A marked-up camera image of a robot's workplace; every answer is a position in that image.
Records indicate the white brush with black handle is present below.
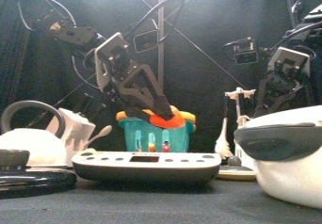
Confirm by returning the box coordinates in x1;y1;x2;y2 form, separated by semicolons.
214;93;235;162

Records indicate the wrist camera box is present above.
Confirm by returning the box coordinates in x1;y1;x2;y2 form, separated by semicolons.
231;37;261;66
132;29;162;55

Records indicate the white slotted utensil holder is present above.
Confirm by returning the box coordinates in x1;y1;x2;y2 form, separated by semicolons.
44;107;96;160

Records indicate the white plastic spoon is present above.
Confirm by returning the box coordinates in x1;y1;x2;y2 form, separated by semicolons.
84;124;115;149

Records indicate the teal basket with orange rim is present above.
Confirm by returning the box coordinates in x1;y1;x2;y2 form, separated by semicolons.
116;105;198;153

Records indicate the white black kitchen scale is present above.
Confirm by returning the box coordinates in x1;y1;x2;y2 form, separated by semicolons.
71;150;223;185

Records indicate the black looped camera cable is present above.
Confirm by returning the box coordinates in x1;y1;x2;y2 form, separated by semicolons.
123;0;186;44

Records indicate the white upright rack stand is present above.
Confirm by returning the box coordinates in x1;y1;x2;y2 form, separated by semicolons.
225;87;258;169

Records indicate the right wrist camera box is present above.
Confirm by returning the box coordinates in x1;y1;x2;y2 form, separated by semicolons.
231;37;261;66

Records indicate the black pot lid with knob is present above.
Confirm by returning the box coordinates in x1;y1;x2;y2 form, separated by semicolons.
0;149;79;200

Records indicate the white kettle with grey handle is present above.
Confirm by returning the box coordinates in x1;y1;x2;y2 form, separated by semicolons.
0;100;70;168

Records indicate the grey vertical frame pole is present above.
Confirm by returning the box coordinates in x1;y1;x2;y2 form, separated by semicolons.
158;0;166;85

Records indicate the orange toy carrot piece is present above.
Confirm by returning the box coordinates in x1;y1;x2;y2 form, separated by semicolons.
142;104;186;130

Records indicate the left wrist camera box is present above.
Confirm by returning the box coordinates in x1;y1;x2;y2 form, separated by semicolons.
132;29;162;55

